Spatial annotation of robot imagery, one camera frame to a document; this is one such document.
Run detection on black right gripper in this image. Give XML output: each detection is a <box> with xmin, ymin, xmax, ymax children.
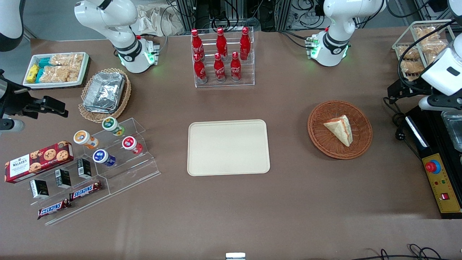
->
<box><xmin>0</xmin><ymin>70</ymin><xmax>69</xmax><ymax>120</ymax></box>

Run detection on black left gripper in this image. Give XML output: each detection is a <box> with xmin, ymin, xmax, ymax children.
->
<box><xmin>388</xmin><ymin>78</ymin><xmax>434</xmax><ymax>106</ymax></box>

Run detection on triangle sandwich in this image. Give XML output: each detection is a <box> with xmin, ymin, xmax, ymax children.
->
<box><xmin>323</xmin><ymin>115</ymin><xmax>353</xmax><ymax>147</ymax></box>

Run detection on white rectangular snack tray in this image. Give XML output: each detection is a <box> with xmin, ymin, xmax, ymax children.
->
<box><xmin>22</xmin><ymin>52</ymin><xmax>90</xmax><ymax>89</ymax></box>

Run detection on brown round wicker basket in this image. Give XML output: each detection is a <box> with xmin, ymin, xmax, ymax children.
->
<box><xmin>308</xmin><ymin>100</ymin><xmax>373</xmax><ymax>160</ymax></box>

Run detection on light wicker oval basket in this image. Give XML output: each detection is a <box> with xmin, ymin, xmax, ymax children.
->
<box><xmin>78</xmin><ymin>68</ymin><xmax>132</xmax><ymax>124</ymax></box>

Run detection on beige plastic tray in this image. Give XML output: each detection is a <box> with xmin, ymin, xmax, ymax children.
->
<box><xmin>187</xmin><ymin>120</ymin><xmax>271</xmax><ymax>177</ymax></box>

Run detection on brown cracker snack bag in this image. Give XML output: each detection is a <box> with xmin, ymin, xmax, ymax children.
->
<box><xmin>420</xmin><ymin>39</ymin><xmax>449</xmax><ymax>55</ymax></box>
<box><xmin>401</xmin><ymin>60</ymin><xmax>426</xmax><ymax>77</ymax></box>
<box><xmin>413</xmin><ymin>26</ymin><xmax>441</xmax><ymax>41</ymax></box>
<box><xmin>397</xmin><ymin>45</ymin><xmax>421</xmax><ymax>61</ymax></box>

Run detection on rice cracker snack bag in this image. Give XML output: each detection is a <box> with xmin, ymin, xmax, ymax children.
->
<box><xmin>39</xmin><ymin>65</ymin><xmax>80</xmax><ymax>83</ymax></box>
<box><xmin>49</xmin><ymin>53</ymin><xmax>84</xmax><ymax>68</ymax></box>

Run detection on orange lid yogurt cup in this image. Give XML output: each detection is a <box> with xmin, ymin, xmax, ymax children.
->
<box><xmin>73</xmin><ymin>130</ymin><xmax>99</xmax><ymax>150</ymax></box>

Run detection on yellow snack packet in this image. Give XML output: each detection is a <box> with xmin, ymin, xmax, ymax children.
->
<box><xmin>26</xmin><ymin>64</ymin><xmax>40</xmax><ymax>84</ymax></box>

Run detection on white cylindrical wrist attachment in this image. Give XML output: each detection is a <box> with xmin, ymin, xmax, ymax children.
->
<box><xmin>0</xmin><ymin>119</ymin><xmax>25</xmax><ymax>133</ymax></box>
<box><xmin>418</xmin><ymin>95</ymin><xmax>462</xmax><ymax>111</ymax></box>

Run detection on stack of foil containers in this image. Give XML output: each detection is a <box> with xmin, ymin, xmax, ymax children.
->
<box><xmin>83</xmin><ymin>72</ymin><xmax>126</xmax><ymax>114</ymax></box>

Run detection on green lid yogurt cup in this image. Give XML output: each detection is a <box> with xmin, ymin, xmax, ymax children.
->
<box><xmin>102</xmin><ymin>117</ymin><xmax>125</xmax><ymax>137</ymax></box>

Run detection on red Walkers cookie box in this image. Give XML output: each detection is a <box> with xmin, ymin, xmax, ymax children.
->
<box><xmin>4</xmin><ymin>140</ymin><xmax>74</xmax><ymax>184</ymax></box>

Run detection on blue lid yogurt cup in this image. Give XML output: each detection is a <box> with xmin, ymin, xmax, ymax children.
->
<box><xmin>92</xmin><ymin>149</ymin><xmax>117</xmax><ymax>168</ymax></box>

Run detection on small black white carton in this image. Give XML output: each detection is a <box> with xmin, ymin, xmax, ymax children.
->
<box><xmin>30</xmin><ymin>179</ymin><xmax>50</xmax><ymax>200</ymax></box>
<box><xmin>77</xmin><ymin>158</ymin><xmax>93</xmax><ymax>179</ymax></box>
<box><xmin>55</xmin><ymin>168</ymin><xmax>72</xmax><ymax>189</ymax></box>

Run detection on clear plastic container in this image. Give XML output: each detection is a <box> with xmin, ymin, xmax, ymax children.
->
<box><xmin>441</xmin><ymin>111</ymin><xmax>462</xmax><ymax>152</ymax></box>

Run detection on red lid yogurt cup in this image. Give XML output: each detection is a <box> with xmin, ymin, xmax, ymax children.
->
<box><xmin>122</xmin><ymin>136</ymin><xmax>144</xmax><ymax>155</ymax></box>

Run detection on Snickers chocolate bar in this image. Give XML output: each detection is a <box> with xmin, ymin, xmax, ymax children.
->
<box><xmin>37</xmin><ymin>198</ymin><xmax>72</xmax><ymax>220</ymax></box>
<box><xmin>69</xmin><ymin>180</ymin><xmax>103</xmax><ymax>202</ymax></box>

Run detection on clear acrylic stepped display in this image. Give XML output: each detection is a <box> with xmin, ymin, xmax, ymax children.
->
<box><xmin>29</xmin><ymin>117</ymin><xmax>161</xmax><ymax>226</ymax></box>

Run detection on black yellow control box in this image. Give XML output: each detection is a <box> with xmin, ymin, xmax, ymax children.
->
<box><xmin>405</xmin><ymin>105</ymin><xmax>462</xmax><ymax>220</ymax></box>

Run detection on crumpled white plastic bag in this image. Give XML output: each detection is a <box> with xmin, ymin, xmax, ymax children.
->
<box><xmin>131</xmin><ymin>4</ymin><xmax>185</xmax><ymax>37</ymax></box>

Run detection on red cola bottle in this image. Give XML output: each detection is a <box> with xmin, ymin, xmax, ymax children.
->
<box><xmin>214</xmin><ymin>53</ymin><xmax>227</xmax><ymax>83</ymax></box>
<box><xmin>193</xmin><ymin>53</ymin><xmax>208</xmax><ymax>84</ymax></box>
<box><xmin>230</xmin><ymin>52</ymin><xmax>242</xmax><ymax>82</ymax></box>
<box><xmin>191</xmin><ymin>29</ymin><xmax>205</xmax><ymax>61</ymax></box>
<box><xmin>240</xmin><ymin>27</ymin><xmax>252</xmax><ymax>61</ymax></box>
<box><xmin>216</xmin><ymin>27</ymin><xmax>228</xmax><ymax>57</ymax></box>

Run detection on dark equipment rack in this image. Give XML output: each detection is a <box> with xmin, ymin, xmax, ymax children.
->
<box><xmin>173</xmin><ymin>0</ymin><xmax>327</xmax><ymax>32</ymax></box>

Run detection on clear acrylic bottle stand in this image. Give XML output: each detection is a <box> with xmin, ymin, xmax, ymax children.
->
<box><xmin>190</xmin><ymin>27</ymin><xmax>256</xmax><ymax>88</ymax></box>

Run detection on black cable on table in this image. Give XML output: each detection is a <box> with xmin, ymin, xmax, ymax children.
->
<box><xmin>383</xmin><ymin>97</ymin><xmax>423</xmax><ymax>160</ymax></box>

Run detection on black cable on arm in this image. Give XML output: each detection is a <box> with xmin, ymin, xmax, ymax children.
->
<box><xmin>397</xmin><ymin>19</ymin><xmax>462</xmax><ymax>91</ymax></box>

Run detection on white wire basket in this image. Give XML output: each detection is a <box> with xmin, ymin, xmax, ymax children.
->
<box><xmin>392</xmin><ymin>19</ymin><xmax>456</xmax><ymax>82</ymax></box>

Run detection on black looped floor cable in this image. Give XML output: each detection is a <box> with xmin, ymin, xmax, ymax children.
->
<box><xmin>360</xmin><ymin>244</ymin><xmax>453</xmax><ymax>260</ymax></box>

